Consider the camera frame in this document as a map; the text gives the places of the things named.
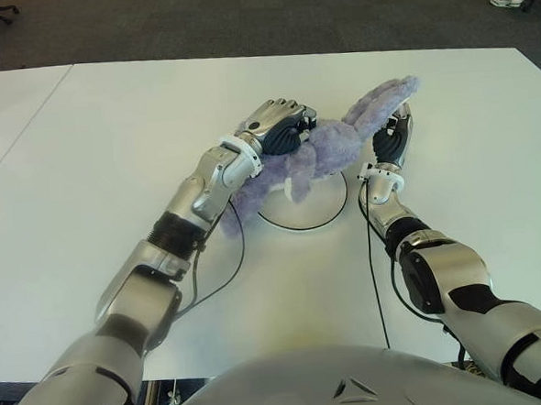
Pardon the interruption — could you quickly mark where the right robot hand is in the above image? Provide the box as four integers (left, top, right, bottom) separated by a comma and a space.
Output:
369, 101, 417, 172

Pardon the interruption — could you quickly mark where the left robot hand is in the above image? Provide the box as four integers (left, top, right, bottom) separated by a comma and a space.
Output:
238, 96, 322, 159

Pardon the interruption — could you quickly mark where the purple plush bunny doll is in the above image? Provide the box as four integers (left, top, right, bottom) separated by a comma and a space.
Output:
210, 73, 430, 239

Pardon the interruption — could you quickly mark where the white plate with black rim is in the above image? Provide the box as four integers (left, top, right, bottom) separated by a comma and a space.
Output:
253, 170, 350, 235

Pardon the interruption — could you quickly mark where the dark patterned sneaker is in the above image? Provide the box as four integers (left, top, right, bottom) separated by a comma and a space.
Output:
449, 357, 489, 380

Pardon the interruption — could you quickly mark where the silver robot torso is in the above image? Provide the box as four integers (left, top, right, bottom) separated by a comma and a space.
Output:
146, 330, 541, 405

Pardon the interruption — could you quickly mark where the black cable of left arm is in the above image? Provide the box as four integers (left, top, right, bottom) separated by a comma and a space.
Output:
167, 199, 251, 318

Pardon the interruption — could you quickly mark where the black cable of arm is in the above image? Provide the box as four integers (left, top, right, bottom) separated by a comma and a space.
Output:
356, 175, 468, 377
167, 199, 251, 318

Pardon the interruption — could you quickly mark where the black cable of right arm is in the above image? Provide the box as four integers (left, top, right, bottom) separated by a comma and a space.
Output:
356, 175, 468, 377

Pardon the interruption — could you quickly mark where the metal support frame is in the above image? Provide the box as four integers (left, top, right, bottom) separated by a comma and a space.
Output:
143, 376, 217, 405

